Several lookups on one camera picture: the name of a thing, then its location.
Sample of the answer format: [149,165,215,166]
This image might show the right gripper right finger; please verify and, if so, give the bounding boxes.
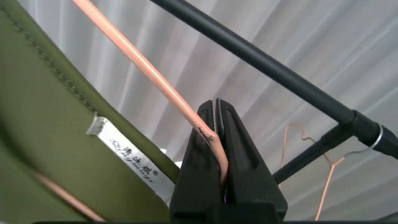
[215,98,289,223]

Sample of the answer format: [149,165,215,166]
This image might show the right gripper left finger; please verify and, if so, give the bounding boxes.
[169,99,225,223]

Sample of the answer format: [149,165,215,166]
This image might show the pink clothes hanger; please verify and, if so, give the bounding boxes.
[30,0,229,222]
[278,123,384,222]

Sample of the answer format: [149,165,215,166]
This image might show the green shirt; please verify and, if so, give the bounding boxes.
[0,0,181,222]

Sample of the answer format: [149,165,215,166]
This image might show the black clothes rack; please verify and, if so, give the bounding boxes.
[149,0,398,184]

